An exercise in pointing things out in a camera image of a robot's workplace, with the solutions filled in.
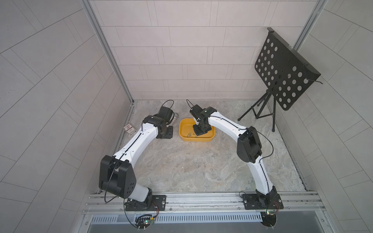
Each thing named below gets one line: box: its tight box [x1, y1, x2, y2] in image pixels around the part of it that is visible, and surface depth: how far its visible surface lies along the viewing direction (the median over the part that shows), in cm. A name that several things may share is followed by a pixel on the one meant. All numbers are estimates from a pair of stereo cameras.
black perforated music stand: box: [237, 27, 322, 132], surface depth 77 cm
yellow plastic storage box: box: [178, 117, 216, 143], surface depth 96 cm
